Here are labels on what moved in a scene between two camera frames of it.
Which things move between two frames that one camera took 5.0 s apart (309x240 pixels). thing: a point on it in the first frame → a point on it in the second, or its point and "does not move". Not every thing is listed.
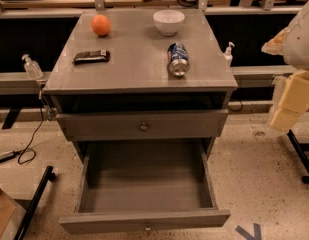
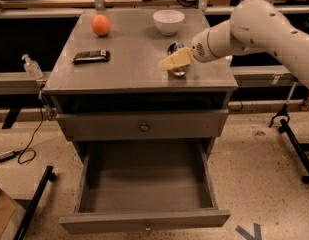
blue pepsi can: (178, 59) does not move
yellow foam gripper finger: (297, 96) → (177, 59)
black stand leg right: (300, 149) does not move
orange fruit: (100, 24) does not move
